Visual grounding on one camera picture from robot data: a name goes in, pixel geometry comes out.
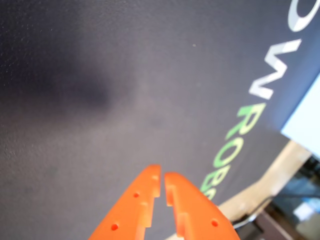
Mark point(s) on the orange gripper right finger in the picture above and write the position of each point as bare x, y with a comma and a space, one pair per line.
200, 215

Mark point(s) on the dark mat with WOWROBO print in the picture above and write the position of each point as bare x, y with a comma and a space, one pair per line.
100, 125

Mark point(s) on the dark background furniture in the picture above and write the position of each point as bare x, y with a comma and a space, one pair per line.
295, 190

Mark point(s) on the white open box bin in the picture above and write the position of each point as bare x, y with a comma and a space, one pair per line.
307, 120

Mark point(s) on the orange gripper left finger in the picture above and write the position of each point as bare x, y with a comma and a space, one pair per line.
125, 215

